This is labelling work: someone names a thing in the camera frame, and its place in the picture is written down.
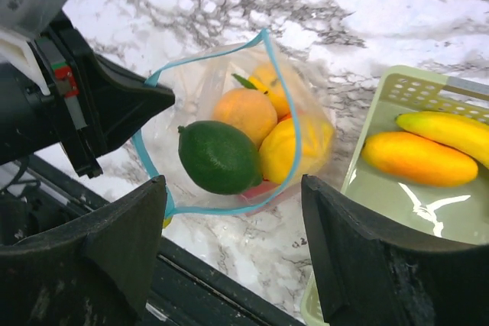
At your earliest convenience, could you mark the green toy fruit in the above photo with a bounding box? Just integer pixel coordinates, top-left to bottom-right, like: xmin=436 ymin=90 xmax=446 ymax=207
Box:
xmin=178 ymin=121 xmax=263 ymax=195

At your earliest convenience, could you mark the yellow toy pear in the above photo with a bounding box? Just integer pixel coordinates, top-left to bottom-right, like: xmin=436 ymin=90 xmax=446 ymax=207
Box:
xmin=212 ymin=87 xmax=278 ymax=148

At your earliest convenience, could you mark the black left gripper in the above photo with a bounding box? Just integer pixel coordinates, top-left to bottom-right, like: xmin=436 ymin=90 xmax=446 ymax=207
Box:
xmin=1 ymin=13 xmax=175 ymax=178

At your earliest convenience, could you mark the red toy apple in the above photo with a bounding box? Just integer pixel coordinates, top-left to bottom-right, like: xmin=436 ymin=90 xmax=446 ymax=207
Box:
xmin=238 ymin=180 xmax=280 ymax=206

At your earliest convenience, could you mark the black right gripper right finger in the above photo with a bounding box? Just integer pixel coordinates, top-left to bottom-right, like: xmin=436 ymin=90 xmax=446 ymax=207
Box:
xmin=301 ymin=176 xmax=488 ymax=325

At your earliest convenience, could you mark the orange yellow toy mango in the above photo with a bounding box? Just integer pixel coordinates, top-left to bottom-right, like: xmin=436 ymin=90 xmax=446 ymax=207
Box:
xmin=361 ymin=131 xmax=478 ymax=187

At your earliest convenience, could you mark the pale green plastic basket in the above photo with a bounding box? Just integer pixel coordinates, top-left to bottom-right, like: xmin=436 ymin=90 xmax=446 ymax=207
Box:
xmin=300 ymin=64 xmax=489 ymax=326

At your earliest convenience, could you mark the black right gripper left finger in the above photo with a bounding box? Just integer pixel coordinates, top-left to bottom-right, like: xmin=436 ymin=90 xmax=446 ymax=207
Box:
xmin=1 ymin=176 xmax=167 ymax=325

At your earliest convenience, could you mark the orange toy orange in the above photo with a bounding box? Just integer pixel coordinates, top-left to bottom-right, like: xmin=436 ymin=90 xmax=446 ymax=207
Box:
xmin=277 ymin=111 xmax=305 ymax=124

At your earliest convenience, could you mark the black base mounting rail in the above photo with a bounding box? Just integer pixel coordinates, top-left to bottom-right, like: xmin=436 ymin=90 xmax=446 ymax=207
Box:
xmin=1 ymin=156 xmax=296 ymax=325

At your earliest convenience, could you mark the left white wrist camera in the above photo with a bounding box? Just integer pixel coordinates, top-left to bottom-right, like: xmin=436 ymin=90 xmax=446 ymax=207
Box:
xmin=1 ymin=0 xmax=67 ymax=95

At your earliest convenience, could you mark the yellow toy banana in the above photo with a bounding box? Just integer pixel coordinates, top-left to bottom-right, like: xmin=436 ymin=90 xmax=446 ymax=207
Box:
xmin=395 ymin=111 xmax=488 ymax=168

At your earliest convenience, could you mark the clear zip top bag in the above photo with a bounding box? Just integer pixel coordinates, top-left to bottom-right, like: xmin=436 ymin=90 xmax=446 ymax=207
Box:
xmin=133 ymin=31 xmax=335 ymax=221

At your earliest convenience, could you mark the yellow toy lemon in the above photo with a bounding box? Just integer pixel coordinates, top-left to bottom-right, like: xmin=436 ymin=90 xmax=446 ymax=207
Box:
xmin=259 ymin=115 xmax=335 ymax=185

